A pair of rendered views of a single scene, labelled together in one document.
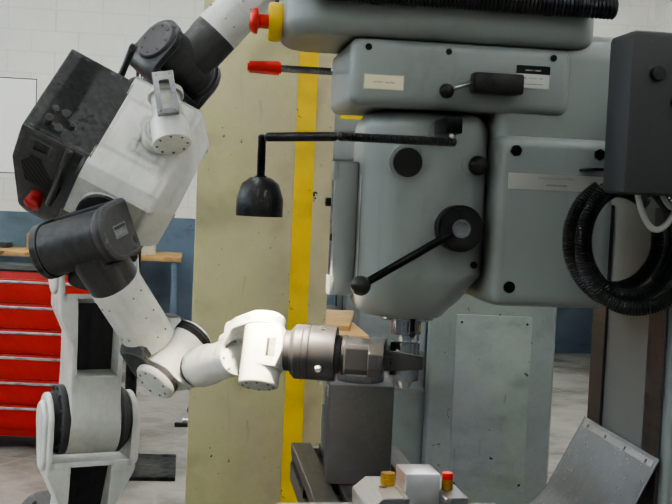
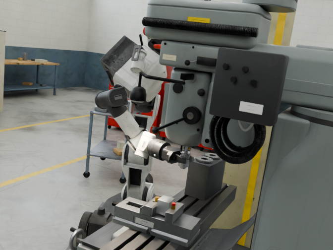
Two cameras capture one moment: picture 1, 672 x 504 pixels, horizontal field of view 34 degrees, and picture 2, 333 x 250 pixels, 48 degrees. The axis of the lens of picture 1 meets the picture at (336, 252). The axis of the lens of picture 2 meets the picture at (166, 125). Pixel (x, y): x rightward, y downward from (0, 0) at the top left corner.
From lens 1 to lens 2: 0.98 m
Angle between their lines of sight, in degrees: 33
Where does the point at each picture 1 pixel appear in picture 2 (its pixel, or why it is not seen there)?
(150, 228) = not seen: hidden behind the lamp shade
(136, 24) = (299, 10)
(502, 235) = (206, 120)
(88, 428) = (133, 156)
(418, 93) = (181, 62)
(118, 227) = (117, 96)
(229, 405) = not seen: hidden behind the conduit
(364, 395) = (199, 167)
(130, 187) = (126, 83)
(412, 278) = (176, 130)
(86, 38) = not seen: hidden behind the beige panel
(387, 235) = (169, 113)
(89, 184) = (116, 81)
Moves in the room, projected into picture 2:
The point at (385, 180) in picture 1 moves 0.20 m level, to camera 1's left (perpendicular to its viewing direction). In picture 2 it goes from (171, 93) to (133, 85)
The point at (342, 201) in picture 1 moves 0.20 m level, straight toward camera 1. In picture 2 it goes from (166, 98) to (137, 100)
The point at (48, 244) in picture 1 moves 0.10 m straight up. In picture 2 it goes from (98, 98) to (100, 80)
